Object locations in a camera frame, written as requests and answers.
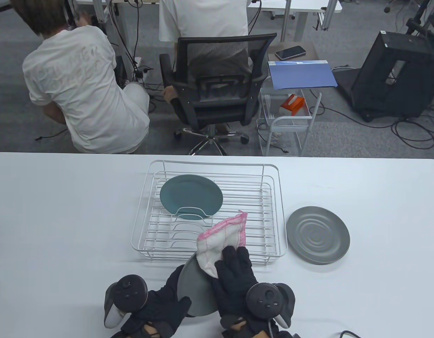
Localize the person's left hand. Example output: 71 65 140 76
120 264 191 338

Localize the person's right hand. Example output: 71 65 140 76
212 245 273 338

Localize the grey plate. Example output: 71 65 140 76
177 254 219 317
287 206 351 265

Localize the white pink-edged dish cloth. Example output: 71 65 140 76
197 210 248 279

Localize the teal plate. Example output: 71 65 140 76
160 174 224 221

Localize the black left hand controller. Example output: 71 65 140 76
103 275 148 328

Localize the black hand controller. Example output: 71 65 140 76
103 275 148 328
246 282 295 328

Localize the black right hand controller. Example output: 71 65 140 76
246 282 295 328

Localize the white metal cart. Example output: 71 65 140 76
257 86 322 157

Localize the black mesh office chair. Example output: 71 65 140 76
159 33 277 156

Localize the orange box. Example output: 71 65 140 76
278 94 305 115

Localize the blue folder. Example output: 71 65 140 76
267 60 339 90

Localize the white power strip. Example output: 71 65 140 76
134 56 150 79

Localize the black smartphone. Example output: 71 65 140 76
275 45 306 61

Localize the black mesh computer tower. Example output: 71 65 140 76
351 31 434 123

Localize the brown side table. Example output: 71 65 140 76
265 42 319 64

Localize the black tripod stand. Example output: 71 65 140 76
405 0 434 36

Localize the white wire dish rack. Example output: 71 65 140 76
131 159 288 265

